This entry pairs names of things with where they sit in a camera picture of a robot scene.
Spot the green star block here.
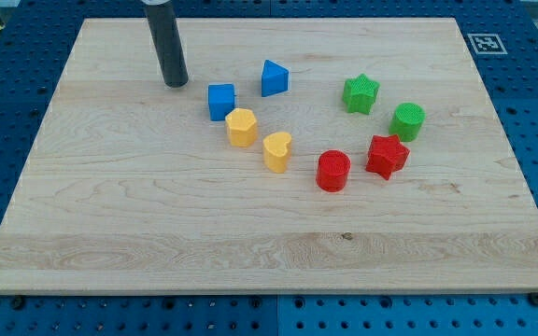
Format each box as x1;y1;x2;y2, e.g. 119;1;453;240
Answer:
342;73;380;115

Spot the white fiducial marker tag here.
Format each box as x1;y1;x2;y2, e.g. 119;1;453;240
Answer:
467;33;507;55

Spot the black bolt front right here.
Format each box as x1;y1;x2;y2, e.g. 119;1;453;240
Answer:
527;292;538;307

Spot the black bolt front left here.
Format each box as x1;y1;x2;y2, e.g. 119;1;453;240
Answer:
10;295;26;311

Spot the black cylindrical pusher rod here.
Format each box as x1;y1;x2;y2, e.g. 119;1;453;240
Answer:
143;0;189;88

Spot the green cylinder block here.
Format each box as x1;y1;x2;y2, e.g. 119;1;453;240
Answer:
389;103;426;142

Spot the black bolt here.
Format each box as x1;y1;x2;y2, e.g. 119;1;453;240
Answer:
10;295;26;311
527;292;538;307

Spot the red star block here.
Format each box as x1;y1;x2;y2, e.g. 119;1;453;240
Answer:
365;134;410;180

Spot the red cylinder block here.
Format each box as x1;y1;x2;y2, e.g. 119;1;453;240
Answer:
316;150;351;192

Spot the yellow hexagon block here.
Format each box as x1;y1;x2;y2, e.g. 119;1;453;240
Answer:
225;108;258;147

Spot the light wooden board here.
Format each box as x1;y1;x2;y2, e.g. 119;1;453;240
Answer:
0;18;538;296

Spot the blue triangle block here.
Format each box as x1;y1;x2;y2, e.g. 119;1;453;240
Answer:
261;60;290;97

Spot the yellow heart block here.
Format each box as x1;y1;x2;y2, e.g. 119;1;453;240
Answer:
262;132;292;174

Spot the blue cube block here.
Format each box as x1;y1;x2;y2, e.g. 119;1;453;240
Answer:
207;84;235;121

